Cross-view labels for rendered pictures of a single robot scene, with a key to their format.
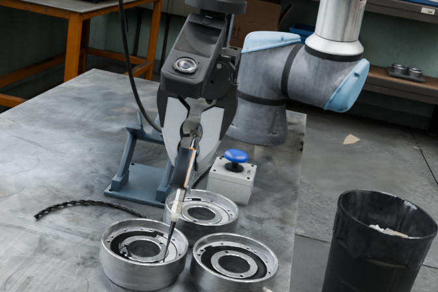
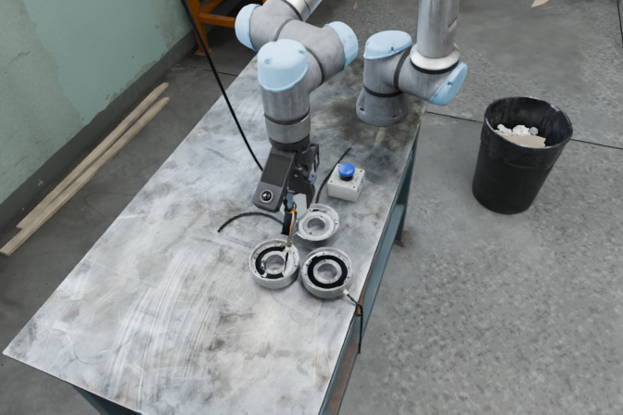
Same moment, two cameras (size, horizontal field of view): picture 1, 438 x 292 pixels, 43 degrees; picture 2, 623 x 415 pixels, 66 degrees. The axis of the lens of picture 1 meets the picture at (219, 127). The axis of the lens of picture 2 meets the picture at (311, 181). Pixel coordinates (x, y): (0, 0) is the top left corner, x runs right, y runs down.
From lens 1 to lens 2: 0.49 m
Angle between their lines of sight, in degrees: 30
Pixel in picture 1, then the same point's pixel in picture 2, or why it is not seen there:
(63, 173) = (236, 184)
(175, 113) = not seen: hidden behind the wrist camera
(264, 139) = (386, 121)
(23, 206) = (211, 221)
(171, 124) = not seen: hidden behind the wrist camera
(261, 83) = (379, 82)
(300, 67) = (406, 74)
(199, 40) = (276, 170)
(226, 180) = (339, 188)
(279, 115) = (398, 102)
